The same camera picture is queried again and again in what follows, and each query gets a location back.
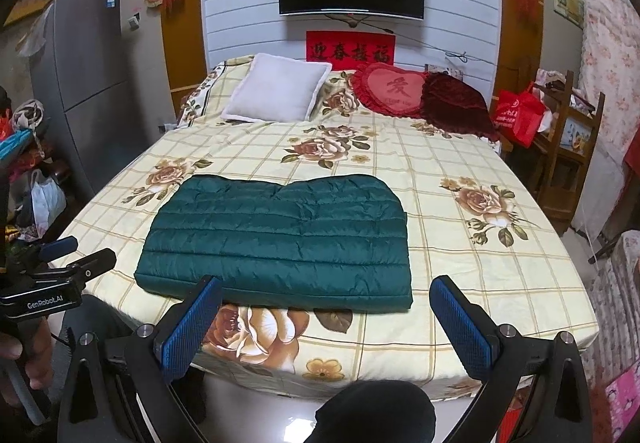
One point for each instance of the pink box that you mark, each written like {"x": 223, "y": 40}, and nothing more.
{"x": 625, "y": 398}

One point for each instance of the teal quilted jacket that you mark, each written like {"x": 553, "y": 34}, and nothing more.
{"x": 280, "y": 243}

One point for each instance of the floral quilt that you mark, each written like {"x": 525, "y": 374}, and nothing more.
{"x": 610, "y": 48}

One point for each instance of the red heart-shaped pillow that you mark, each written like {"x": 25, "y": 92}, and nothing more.
{"x": 390, "y": 90}

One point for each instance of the wooden rack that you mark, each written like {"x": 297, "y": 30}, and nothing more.
{"x": 568, "y": 93}

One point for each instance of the pink floral cloth cover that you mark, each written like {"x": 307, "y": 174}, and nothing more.
{"x": 620, "y": 303}

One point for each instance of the small wall picture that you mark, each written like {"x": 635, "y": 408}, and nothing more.
{"x": 567, "y": 3}

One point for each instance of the person's leg in dark trousers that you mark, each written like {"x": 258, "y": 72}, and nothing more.
{"x": 370, "y": 415}

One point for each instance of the white pillow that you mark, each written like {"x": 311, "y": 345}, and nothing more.
{"x": 275, "y": 88}

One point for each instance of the grey refrigerator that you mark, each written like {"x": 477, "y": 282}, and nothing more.
{"x": 90, "y": 73}

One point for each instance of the dark red velvet cushion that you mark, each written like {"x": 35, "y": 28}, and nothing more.
{"x": 457, "y": 105}

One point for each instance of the red shopping bag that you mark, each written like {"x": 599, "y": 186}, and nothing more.
{"x": 517, "y": 115}

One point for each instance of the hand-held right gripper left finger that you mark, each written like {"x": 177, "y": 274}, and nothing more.
{"x": 192, "y": 323}

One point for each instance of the person's left hand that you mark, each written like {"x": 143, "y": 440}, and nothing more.
{"x": 40, "y": 353}

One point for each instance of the white wall switch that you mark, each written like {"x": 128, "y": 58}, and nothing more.
{"x": 134, "y": 21}

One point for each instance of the rolled patterned cloth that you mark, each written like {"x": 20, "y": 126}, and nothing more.
{"x": 30, "y": 115}

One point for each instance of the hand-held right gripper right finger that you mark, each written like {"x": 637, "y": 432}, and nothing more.
{"x": 462, "y": 323}

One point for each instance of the white plastic bag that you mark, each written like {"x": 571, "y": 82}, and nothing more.
{"x": 47, "y": 198}

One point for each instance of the red wall banner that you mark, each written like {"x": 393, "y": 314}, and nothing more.
{"x": 350, "y": 50}

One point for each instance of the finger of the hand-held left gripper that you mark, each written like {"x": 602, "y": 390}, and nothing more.
{"x": 90, "y": 265}
{"x": 57, "y": 248}

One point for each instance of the bed with floral sheet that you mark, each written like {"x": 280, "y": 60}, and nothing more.
{"x": 450, "y": 273}

